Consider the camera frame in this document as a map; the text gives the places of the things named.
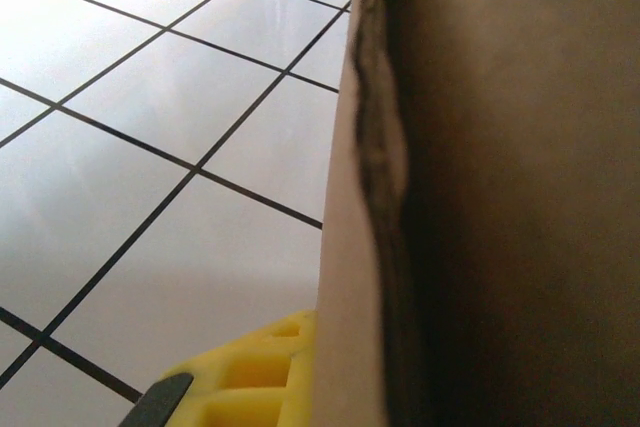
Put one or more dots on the brown cardboard box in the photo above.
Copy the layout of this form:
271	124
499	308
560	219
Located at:
500	197

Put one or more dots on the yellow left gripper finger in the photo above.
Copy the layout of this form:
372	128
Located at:
250	387

